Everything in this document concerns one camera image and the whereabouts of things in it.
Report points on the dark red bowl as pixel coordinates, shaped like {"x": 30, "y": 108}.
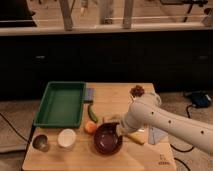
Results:
{"x": 106, "y": 140}

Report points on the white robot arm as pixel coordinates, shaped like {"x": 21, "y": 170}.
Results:
{"x": 146, "y": 110}

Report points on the blue sponge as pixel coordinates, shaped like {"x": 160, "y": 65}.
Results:
{"x": 89, "y": 95}

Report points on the brown grape bunch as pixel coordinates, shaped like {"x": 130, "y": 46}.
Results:
{"x": 137, "y": 91}

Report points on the green cucumber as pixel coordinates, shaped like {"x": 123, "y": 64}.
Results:
{"x": 91, "y": 114}

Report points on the orange carrot piece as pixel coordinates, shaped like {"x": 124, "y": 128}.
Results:
{"x": 90, "y": 127}

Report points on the green plastic tray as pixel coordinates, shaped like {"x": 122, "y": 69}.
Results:
{"x": 61, "y": 105}

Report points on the yellow corn cob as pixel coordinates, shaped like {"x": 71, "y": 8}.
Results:
{"x": 135, "y": 139}

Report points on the white small bowl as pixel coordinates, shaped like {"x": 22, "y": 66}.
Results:
{"x": 66, "y": 138}

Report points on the light blue cloth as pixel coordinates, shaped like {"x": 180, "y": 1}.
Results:
{"x": 155, "y": 135}

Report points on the small metal cup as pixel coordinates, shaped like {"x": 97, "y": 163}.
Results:
{"x": 41, "y": 143}

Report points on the dark blue device on floor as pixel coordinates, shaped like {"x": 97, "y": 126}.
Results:
{"x": 199, "y": 99}

